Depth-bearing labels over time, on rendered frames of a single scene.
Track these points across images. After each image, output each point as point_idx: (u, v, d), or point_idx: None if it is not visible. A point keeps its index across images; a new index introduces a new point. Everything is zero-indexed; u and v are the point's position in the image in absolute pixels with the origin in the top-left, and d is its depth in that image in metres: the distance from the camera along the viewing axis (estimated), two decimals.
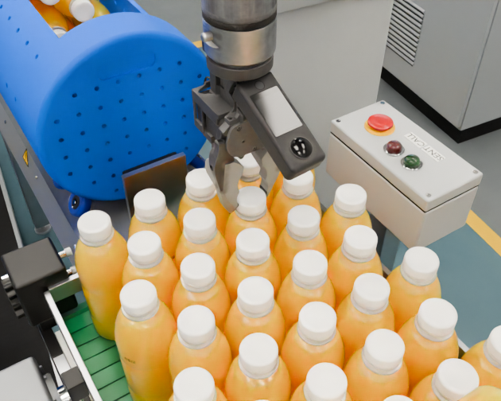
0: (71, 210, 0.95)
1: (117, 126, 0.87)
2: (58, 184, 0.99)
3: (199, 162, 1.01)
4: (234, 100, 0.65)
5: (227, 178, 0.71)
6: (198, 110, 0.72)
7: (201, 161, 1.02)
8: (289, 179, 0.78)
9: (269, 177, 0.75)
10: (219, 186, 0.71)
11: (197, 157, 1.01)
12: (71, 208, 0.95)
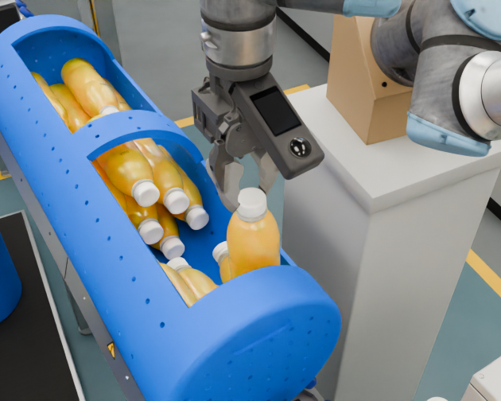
0: None
1: (242, 384, 0.80)
2: None
3: (311, 384, 0.94)
4: (234, 100, 0.65)
5: (227, 178, 0.71)
6: (198, 110, 0.72)
7: (313, 383, 0.95)
8: None
9: (268, 177, 0.75)
10: (220, 186, 0.71)
11: None
12: None
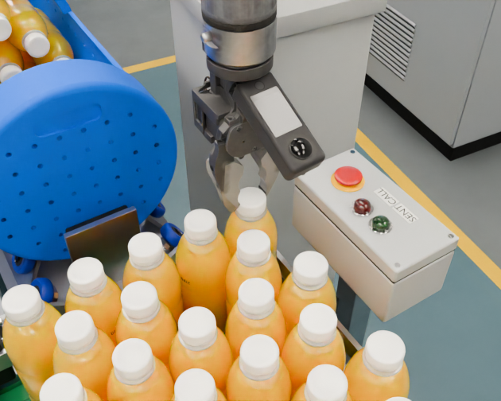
0: (13, 263, 0.88)
1: (61, 183, 0.79)
2: None
3: (161, 213, 0.94)
4: (234, 100, 0.65)
5: (227, 178, 0.71)
6: (198, 110, 0.72)
7: (163, 212, 0.94)
8: (243, 246, 0.70)
9: (268, 177, 0.75)
10: (220, 186, 0.71)
11: (159, 208, 0.94)
12: (14, 262, 0.88)
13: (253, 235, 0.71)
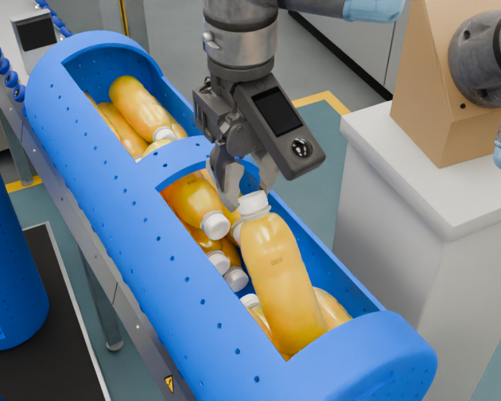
0: None
1: None
2: None
3: None
4: (235, 100, 0.65)
5: (227, 178, 0.71)
6: (198, 110, 0.72)
7: None
8: None
9: (268, 177, 0.75)
10: (220, 186, 0.71)
11: None
12: None
13: None
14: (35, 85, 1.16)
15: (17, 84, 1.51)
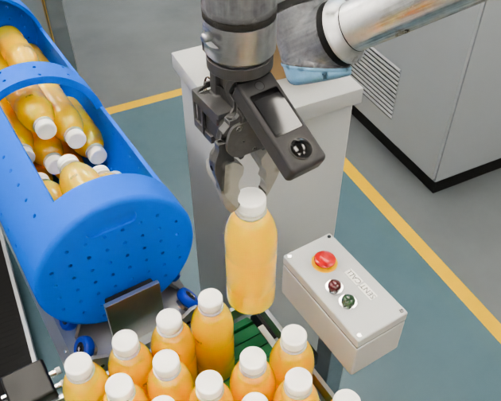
0: (60, 320, 1.10)
1: (103, 268, 1.01)
2: None
3: (178, 278, 1.17)
4: (234, 100, 0.65)
5: (227, 178, 0.71)
6: (198, 110, 0.72)
7: (180, 276, 1.18)
8: (241, 201, 0.75)
9: (268, 177, 0.75)
10: (220, 186, 0.71)
11: (177, 275, 1.17)
12: None
13: (250, 192, 0.77)
14: None
15: None
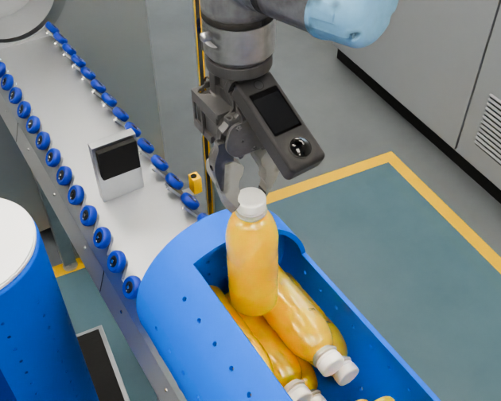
0: None
1: None
2: None
3: None
4: (234, 100, 0.65)
5: (227, 178, 0.71)
6: (197, 110, 0.72)
7: None
8: (241, 201, 0.75)
9: (268, 177, 0.75)
10: (220, 186, 0.71)
11: None
12: None
13: (250, 192, 0.77)
14: (156, 288, 0.89)
15: (99, 227, 1.24)
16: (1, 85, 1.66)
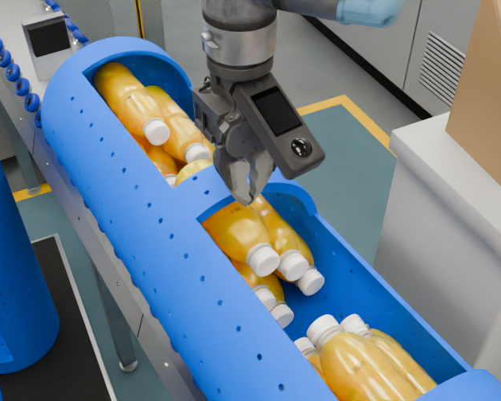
0: None
1: None
2: None
3: None
4: (234, 100, 0.65)
5: (234, 177, 0.71)
6: (198, 110, 0.72)
7: None
8: (152, 139, 1.00)
9: (258, 181, 0.74)
10: (228, 185, 0.72)
11: None
12: None
13: (161, 130, 1.00)
14: (52, 97, 1.05)
15: (29, 93, 1.40)
16: None
